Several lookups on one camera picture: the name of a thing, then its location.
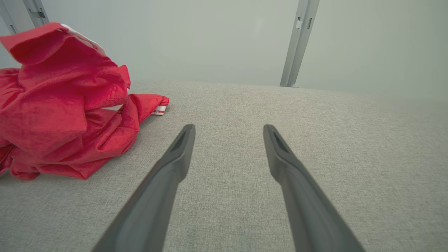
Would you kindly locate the red polo shirt white collar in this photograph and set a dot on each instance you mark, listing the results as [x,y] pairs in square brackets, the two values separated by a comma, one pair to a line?
[52,105]

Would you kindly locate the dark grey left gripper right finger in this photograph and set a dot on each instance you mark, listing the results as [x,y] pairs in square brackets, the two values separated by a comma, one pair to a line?
[308,210]

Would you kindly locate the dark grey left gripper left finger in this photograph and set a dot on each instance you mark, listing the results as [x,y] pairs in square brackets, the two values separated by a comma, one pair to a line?
[150,210]

